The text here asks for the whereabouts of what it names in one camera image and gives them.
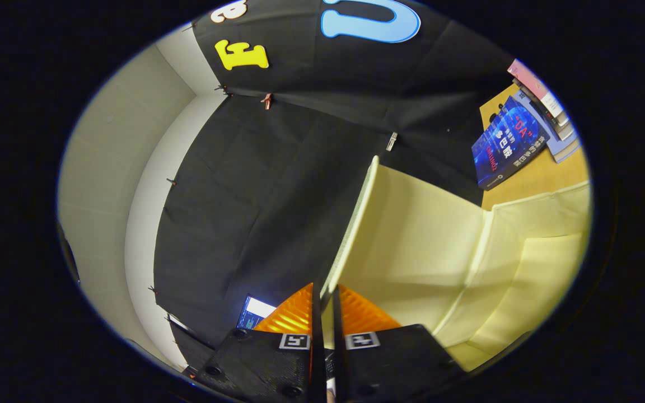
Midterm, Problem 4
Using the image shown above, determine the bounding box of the lit computer screen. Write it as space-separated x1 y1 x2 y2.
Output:
237 295 277 331

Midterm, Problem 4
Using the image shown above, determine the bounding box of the blue glossy book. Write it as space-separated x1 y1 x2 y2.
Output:
471 96 551 191

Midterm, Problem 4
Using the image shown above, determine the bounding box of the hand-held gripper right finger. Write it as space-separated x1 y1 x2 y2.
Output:
331 284 466 403

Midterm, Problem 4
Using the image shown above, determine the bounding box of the grey cover book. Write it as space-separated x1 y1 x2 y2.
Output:
512 78 575 140

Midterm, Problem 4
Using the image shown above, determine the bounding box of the pale green fabric storage box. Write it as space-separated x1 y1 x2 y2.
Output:
321 156 592 373

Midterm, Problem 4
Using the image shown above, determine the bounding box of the lavender cover book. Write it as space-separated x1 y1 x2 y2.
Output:
510 92 582 164

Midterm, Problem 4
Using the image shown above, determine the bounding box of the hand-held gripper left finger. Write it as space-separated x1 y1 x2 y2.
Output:
195 283 328 403

